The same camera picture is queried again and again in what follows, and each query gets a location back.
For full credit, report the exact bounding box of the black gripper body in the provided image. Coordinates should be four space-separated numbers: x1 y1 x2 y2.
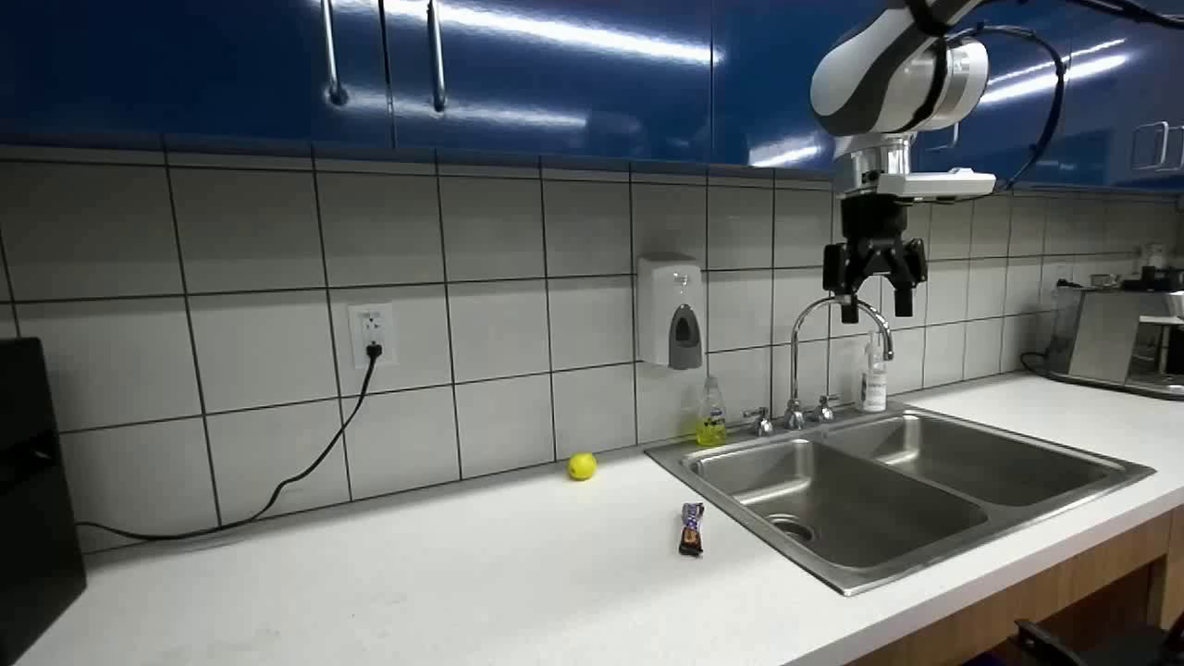
841 191 912 276

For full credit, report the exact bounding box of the snickers candy bar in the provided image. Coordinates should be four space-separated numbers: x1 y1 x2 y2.
674 498 709 557

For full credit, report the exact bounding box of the stainless steel double sink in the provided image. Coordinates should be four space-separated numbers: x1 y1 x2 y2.
642 403 1156 598

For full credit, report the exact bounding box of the chrome gooseneck faucet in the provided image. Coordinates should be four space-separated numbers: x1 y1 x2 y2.
784 287 899 430

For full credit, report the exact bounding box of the clear pump soap bottle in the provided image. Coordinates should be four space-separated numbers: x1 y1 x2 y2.
859 337 895 413

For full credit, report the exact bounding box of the blue glossy cabinet door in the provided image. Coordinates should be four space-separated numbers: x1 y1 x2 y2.
0 0 387 159
381 0 731 170
720 0 1184 196

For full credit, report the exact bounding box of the green dish soap bottle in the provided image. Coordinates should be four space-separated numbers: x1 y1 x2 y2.
681 372 731 452

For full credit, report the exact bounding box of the wooden counter base cabinet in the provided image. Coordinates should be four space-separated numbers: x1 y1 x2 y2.
848 508 1184 666

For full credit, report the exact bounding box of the black chair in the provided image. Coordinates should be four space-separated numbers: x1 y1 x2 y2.
1010 615 1184 666

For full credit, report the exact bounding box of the black box appliance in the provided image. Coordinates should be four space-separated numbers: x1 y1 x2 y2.
0 334 88 666

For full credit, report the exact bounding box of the white wall soap dispenser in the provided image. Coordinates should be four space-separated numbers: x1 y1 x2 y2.
633 251 709 372

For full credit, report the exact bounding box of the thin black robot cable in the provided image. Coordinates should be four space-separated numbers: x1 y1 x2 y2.
939 0 1184 191

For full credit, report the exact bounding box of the silver cabinet door handle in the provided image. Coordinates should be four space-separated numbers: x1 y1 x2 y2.
318 0 350 112
426 0 451 113

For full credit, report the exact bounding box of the white wall power outlet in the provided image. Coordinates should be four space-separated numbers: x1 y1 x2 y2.
347 303 398 367

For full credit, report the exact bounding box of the black power cord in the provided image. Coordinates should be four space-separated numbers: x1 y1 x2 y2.
75 342 385 547

